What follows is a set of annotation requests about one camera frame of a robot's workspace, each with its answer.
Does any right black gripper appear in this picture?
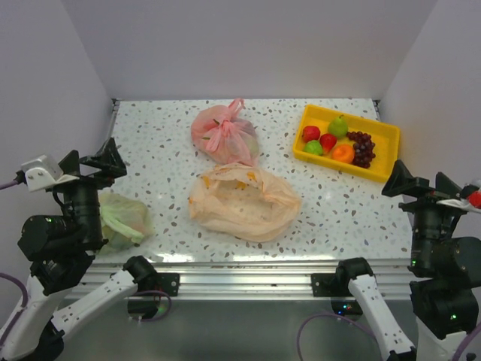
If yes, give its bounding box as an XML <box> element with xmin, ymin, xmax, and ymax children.
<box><xmin>383</xmin><ymin>157</ymin><xmax>474</xmax><ymax>269</ymax></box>

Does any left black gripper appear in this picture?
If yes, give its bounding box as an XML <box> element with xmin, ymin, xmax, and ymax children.
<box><xmin>56</xmin><ymin>136</ymin><xmax>126</xmax><ymax>244</ymax></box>

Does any dark red grape bunch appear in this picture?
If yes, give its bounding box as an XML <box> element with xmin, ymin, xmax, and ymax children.
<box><xmin>346</xmin><ymin>131</ymin><xmax>376</xmax><ymax>168</ymax></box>

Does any orange round fruit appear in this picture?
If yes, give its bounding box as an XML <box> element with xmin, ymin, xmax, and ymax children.
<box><xmin>331</xmin><ymin>144</ymin><xmax>355</xmax><ymax>164</ymax></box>

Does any green pear fruit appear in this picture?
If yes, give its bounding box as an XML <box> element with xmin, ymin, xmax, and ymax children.
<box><xmin>328</xmin><ymin>114</ymin><xmax>349</xmax><ymax>138</ymax></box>

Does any red strawberry shaped fruit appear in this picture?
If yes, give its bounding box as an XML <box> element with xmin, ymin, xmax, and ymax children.
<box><xmin>319</xmin><ymin>133</ymin><xmax>337</xmax><ymax>154</ymax></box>

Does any green round bumpy fruit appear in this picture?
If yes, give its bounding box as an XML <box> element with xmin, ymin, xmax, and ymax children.
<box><xmin>303</xmin><ymin>140</ymin><xmax>324</xmax><ymax>156</ymax></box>

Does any red round fruit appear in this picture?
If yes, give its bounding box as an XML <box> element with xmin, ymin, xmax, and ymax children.
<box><xmin>301</xmin><ymin>126</ymin><xmax>321</xmax><ymax>143</ymax></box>

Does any orange plastic fruit bag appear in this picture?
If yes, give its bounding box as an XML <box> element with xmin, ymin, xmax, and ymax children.
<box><xmin>188</xmin><ymin>163</ymin><xmax>302</xmax><ymax>242</ymax></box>

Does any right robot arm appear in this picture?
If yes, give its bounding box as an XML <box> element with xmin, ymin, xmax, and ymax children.
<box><xmin>334</xmin><ymin>160</ymin><xmax>480</xmax><ymax>360</ymax></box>

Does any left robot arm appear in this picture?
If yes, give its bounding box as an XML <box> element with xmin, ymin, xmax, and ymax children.
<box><xmin>1</xmin><ymin>138</ymin><xmax>157</xmax><ymax>360</ymax></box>

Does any green plastic fruit bag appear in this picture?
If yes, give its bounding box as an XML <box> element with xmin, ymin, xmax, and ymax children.
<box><xmin>97</xmin><ymin>193</ymin><xmax>154</xmax><ymax>255</ymax></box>

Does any pink knotted plastic bag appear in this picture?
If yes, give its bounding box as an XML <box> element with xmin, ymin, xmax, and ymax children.
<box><xmin>191</xmin><ymin>98</ymin><xmax>260</xmax><ymax>166</ymax></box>

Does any yellow plastic tray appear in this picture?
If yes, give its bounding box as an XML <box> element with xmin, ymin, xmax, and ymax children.
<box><xmin>292</xmin><ymin>105</ymin><xmax>401</xmax><ymax>183</ymax></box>

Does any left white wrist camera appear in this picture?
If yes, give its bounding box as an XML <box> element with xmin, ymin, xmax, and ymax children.
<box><xmin>20</xmin><ymin>154</ymin><xmax>80</xmax><ymax>192</ymax></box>

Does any right black base bracket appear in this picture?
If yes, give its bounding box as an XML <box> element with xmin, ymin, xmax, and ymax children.
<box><xmin>310</xmin><ymin>273</ymin><xmax>340</xmax><ymax>297</ymax></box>

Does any black base bracket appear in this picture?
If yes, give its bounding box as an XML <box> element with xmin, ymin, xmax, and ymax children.
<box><xmin>145</xmin><ymin>272</ymin><xmax>180</xmax><ymax>297</ymax></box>
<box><xmin>310</xmin><ymin>273</ymin><xmax>340</xmax><ymax>297</ymax></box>

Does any left black base bracket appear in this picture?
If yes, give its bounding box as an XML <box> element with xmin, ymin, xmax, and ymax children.
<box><xmin>145</xmin><ymin>272</ymin><xmax>180</xmax><ymax>297</ymax></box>

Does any aluminium frame rail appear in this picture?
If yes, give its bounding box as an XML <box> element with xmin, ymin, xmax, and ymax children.
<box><xmin>67</xmin><ymin>259</ymin><xmax>414</xmax><ymax>301</ymax></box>

